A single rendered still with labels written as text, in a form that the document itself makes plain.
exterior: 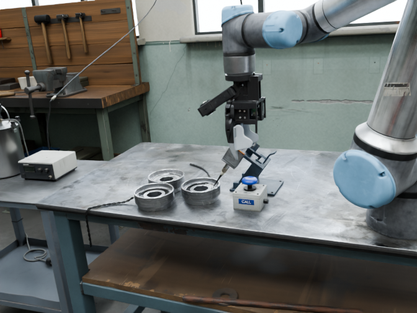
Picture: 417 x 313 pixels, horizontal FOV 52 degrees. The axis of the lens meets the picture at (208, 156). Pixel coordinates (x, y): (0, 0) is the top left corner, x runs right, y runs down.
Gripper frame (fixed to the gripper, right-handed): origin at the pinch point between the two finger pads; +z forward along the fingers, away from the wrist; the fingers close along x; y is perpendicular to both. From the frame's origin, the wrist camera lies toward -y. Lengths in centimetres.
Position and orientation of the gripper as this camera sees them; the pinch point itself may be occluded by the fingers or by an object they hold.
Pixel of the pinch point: (236, 153)
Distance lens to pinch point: 108.8
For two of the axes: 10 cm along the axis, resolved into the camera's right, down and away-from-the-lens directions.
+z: 0.7, 9.5, 3.1
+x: 4.1, -3.1, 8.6
